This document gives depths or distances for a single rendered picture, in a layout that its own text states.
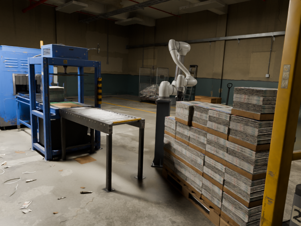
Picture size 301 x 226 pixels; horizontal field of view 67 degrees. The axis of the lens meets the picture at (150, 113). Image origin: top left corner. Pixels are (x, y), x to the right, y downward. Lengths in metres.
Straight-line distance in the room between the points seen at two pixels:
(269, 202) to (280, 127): 0.46
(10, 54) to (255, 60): 7.75
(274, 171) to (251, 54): 8.16
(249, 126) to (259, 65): 7.56
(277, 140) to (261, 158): 0.47
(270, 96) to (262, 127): 0.23
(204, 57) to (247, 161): 8.74
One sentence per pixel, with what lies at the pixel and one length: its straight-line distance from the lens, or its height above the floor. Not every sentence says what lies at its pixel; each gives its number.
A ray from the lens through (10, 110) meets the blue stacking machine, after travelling 5.93.
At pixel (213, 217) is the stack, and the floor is 0.06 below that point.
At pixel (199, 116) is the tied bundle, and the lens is 2.37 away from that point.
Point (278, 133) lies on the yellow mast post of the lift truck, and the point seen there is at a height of 1.06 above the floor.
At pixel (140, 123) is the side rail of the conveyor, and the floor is 0.75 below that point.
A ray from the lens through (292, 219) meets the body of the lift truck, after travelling 1.61.
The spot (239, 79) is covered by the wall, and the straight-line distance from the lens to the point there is 9.60.
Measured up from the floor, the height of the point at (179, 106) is 1.01.
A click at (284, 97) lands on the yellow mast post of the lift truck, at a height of 1.27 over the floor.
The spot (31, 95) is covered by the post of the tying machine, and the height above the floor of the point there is 0.94.
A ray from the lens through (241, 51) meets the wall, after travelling 9.68.
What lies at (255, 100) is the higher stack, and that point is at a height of 1.21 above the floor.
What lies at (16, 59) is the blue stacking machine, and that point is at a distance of 5.91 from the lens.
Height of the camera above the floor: 1.36
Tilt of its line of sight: 10 degrees down
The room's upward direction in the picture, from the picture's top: 2 degrees clockwise
